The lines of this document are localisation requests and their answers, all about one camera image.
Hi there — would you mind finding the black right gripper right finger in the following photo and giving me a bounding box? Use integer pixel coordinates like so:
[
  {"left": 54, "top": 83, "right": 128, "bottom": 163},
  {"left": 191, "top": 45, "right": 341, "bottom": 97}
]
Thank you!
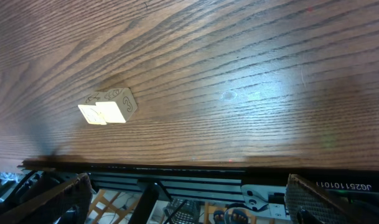
[{"left": 285, "top": 174, "right": 379, "bottom": 224}]

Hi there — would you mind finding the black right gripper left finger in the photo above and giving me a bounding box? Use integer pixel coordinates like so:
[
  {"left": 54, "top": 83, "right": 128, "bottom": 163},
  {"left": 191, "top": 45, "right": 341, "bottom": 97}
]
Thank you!
[{"left": 0, "top": 173, "right": 93, "bottom": 224}]

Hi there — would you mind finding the wooden block with squiggle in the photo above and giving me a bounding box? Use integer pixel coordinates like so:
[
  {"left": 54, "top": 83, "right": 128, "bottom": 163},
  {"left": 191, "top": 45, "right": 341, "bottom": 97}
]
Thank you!
[{"left": 78, "top": 91, "right": 106, "bottom": 125}]

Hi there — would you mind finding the wooden block number three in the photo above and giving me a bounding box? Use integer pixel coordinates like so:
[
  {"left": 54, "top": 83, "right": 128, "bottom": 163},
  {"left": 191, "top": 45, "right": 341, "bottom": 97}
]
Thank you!
[{"left": 96, "top": 88, "right": 138, "bottom": 123}]

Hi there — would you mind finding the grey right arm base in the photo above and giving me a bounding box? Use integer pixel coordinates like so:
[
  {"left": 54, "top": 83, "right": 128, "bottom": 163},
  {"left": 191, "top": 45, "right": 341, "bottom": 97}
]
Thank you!
[{"left": 241, "top": 184, "right": 290, "bottom": 220}]

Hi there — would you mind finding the foot in blue sandal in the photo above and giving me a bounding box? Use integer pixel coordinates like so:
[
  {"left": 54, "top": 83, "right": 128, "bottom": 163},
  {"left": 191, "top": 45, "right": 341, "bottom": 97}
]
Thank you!
[{"left": 213, "top": 210, "right": 225, "bottom": 224}]

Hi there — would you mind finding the wooden chair frame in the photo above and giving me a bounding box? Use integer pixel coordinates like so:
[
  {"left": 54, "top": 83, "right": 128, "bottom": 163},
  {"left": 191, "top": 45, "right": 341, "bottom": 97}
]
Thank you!
[{"left": 85, "top": 190, "right": 139, "bottom": 224}]

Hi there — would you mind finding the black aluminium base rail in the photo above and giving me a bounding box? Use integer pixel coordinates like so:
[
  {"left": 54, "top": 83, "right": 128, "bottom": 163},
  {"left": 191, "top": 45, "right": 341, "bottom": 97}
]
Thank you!
[{"left": 19, "top": 160, "right": 379, "bottom": 207}]

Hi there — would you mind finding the black wire basket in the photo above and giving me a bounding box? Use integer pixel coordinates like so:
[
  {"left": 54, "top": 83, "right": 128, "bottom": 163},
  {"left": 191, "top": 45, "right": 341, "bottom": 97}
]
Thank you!
[{"left": 163, "top": 199, "right": 200, "bottom": 224}]

